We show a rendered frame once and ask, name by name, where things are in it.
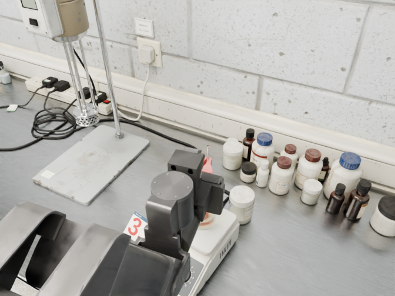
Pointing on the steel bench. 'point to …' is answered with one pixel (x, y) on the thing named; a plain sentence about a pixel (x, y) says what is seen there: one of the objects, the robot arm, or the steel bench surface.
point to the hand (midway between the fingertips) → (207, 162)
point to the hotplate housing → (229, 239)
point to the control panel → (196, 267)
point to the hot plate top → (213, 233)
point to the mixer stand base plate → (91, 164)
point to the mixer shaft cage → (91, 110)
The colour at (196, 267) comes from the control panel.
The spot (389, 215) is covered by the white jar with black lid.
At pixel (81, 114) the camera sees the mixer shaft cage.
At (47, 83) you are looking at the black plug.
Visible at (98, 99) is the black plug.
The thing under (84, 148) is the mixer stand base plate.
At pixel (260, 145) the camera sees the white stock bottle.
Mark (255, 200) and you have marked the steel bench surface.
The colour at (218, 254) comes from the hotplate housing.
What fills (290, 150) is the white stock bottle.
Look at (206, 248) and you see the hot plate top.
